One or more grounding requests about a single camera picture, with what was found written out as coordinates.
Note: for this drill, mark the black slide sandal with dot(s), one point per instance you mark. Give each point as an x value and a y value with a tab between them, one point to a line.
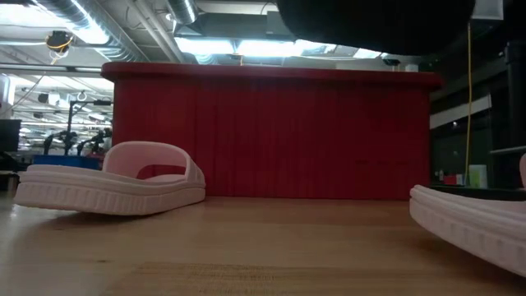
370	24

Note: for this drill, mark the pink slide sandal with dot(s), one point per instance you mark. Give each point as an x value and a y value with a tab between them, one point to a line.
102	197
472	230

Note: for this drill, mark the background black robot arm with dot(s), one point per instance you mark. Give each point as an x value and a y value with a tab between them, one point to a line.
61	137
96	137

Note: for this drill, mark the red plastic bin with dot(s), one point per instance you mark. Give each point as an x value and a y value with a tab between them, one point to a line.
287	135

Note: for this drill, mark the blue plastic bin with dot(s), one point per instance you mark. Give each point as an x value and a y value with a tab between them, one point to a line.
65	161

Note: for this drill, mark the small red box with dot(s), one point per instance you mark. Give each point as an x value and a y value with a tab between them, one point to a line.
450	180

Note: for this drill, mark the green and white box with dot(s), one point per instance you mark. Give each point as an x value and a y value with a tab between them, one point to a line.
478	177

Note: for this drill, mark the black monitor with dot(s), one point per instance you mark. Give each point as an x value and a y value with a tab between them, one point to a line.
9	135

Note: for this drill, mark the black stand pole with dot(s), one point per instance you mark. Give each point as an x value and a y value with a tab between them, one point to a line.
515	115

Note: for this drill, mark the black metal stand frame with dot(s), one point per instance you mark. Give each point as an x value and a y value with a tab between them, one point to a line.
69	123

